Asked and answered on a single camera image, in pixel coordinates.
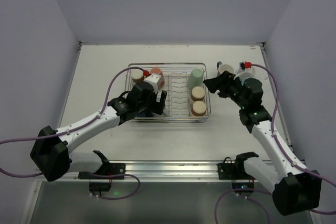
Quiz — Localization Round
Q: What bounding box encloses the dark teal grey mug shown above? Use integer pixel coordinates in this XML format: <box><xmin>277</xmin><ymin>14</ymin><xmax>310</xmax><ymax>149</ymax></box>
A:
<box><xmin>216</xmin><ymin>61</ymin><xmax>235</xmax><ymax>77</ymax></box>

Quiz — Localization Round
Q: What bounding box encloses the dark blue mug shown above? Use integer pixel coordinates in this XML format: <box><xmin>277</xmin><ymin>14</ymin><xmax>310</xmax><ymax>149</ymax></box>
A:
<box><xmin>137</xmin><ymin>111</ymin><xmax>153</xmax><ymax>118</ymax></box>

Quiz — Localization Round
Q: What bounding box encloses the pale blue grey cup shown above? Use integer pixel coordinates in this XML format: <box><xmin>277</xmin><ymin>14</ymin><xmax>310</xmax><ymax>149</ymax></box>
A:
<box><xmin>153</xmin><ymin>108</ymin><xmax>170</xmax><ymax>118</ymax></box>

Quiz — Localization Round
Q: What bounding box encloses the light blue mug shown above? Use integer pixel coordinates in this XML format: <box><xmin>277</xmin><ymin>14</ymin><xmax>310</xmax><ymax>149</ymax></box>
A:
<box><xmin>246</xmin><ymin>66</ymin><xmax>256</xmax><ymax>78</ymax></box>

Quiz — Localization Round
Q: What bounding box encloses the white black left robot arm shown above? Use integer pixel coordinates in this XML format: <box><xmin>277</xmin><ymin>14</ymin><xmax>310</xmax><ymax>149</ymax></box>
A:
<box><xmin>30</xmin><ymin>82</ymin><xmax>167</xmax><ymax>182</ymax></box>

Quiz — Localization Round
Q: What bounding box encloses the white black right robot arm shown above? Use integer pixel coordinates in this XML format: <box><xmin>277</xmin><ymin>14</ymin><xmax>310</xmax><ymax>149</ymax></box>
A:
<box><xmin>203</xmin><ymin>71</ymin><xmax>322</xmax><ymax>216</ymax></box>

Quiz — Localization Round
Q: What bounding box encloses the cream brown cup back left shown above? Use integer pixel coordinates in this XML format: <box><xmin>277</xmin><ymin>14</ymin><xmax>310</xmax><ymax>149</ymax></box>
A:
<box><xmin>130</xmin><ymin>69</ymin><xmax>145</xmax><ymax>84</ymax></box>

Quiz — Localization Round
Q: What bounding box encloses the cream brown cup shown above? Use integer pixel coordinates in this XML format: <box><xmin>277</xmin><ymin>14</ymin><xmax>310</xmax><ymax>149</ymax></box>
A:
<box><xmin>130</xmin><ymin>69</ymin><xmax>145</xmax><ymax>84</ymax></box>
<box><xmin>189</xmin><ymin>86</ymin><xmax>205</xmax><ymax>104</ymax></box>
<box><xmin>190</xmin><ymin>101</ymin><xmax>207</xmax><ymax>116</ymax></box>

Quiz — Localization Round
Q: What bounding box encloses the pink dotted mug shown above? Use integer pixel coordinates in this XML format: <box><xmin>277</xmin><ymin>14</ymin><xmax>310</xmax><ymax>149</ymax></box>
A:
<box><xmin>150</xmin><ymin>67</ymin><xmax>165</xmax><ymax>88</ymax></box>

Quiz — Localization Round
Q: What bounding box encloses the cream brown cup middle right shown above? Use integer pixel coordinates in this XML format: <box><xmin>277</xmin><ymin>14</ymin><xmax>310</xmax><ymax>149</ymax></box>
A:
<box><xmin>189</xmin><ymin>86</ymin><xmax>205</xmax><ymax>104</ymax></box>

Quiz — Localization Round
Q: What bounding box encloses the mint green cup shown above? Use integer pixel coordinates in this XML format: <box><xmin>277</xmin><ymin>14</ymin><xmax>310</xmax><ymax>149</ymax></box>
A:
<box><xmin>187</xmin><ymin>68</ymin><xmax>204</xmax><ymax>90</ymax></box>

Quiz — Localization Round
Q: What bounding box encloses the cream brown cup front right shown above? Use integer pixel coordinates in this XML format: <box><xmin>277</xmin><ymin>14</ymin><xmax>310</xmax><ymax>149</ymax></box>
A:
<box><xmin>190</xmin><ymin>101</ymin><xmax>207</xmax><ymax>116</ymax></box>

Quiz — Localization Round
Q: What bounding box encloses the right controller box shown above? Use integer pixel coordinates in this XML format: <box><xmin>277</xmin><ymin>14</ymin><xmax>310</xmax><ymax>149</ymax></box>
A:
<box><xmin>232</xmin><ymin>183</ymin><xmax>255</xmax><ymax>197</ymax></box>

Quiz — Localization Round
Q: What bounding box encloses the controller box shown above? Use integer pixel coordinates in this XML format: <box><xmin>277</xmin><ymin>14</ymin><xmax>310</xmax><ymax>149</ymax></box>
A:
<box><xmin>232</xmin><ymin>183</ymin><xmax>255</xmax><ymax>197</ymax></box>
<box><xmin>89</xmin><ymin>182</ymin><xmax>111</xmax><ymax>194</ymax></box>

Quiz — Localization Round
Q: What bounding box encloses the left controller box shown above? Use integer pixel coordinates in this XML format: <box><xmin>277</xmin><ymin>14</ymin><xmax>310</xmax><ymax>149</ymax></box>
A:
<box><xmin>89</xmin><ymin>182</ymin><xmax>111</xmax><ymax>194</ymax></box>

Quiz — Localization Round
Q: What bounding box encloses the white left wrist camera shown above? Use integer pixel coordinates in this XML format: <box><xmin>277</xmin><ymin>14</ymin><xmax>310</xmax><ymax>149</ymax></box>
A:
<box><xmin>144</xmin><ymin>73</ymin><xmax>161</xmax><ymax>93</ymax></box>

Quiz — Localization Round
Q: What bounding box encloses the chrome wire dish rack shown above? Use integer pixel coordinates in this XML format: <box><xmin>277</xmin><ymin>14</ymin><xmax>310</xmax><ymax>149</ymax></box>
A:
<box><xmin>128</xmin><ymin>62</ymin><xmax>211</xmax><ymax>123</ymax></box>

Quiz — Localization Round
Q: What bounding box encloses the aluminium mounting rail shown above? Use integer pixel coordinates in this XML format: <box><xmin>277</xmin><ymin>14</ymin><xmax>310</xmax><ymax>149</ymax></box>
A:
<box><xmin>33</xmin><ymin>159</ymin><xmax>279</xmax><ymax>182</ymax></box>

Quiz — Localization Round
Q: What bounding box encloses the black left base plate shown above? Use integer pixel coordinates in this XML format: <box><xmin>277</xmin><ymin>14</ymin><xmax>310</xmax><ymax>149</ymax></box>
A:
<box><xmin>78</xmin><ymin>163</ymin><xmax>126</xmax><ymax>179</ymax></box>

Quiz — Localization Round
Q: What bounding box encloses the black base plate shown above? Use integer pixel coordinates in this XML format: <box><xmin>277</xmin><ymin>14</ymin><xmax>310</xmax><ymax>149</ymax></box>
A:
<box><xmin>78</xmin><ymin>163</ymin><xmax>126</xmax><ymax>179</ymax></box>
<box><xmin>217</xmin><ymin>157</ymin><xmax>255</xmax><ymax>180</ymax></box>

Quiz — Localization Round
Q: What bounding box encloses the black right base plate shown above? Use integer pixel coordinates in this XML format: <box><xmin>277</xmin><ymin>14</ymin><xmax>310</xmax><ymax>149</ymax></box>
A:
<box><xmin>217</xmin><ymin>157</ymin><xmax>255</xmax><ymax>180</ymax></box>

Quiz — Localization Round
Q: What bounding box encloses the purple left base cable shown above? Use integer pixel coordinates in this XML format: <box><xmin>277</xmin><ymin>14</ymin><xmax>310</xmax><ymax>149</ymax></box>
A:
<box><xmin>90</xmin><ymin>173</ymin><xmax>142</xmax><ymax>200</ymax></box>

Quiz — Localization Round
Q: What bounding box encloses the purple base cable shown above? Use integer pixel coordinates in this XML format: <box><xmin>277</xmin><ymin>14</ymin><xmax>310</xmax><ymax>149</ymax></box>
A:
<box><xmin>90</xmin><ymin>173</ymin><xmax>142</xmax><ymax>200</ymax></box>
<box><xmin>214</xmin><ymin>186</ymin><xmax>274</xmax><ymax>224</ymax></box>

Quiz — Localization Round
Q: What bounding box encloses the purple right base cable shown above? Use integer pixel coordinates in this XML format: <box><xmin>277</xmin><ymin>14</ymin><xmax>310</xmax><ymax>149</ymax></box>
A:
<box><xmin>214</xmin><ymin>186</ymin><xmax>274</xmax><ymax>224</ymax></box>

